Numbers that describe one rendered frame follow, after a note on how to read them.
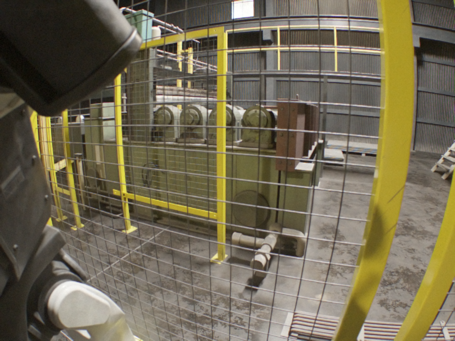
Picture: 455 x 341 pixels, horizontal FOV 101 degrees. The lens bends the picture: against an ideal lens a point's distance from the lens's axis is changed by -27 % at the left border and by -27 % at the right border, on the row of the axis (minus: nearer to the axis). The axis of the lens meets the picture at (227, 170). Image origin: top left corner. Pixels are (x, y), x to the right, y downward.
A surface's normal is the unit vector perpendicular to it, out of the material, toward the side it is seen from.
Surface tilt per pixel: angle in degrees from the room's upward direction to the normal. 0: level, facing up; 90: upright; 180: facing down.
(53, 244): 90
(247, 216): 92
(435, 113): 90
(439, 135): 90
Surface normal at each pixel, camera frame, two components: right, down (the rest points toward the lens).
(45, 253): 0.95, 0.08
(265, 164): -0.40, 0.22
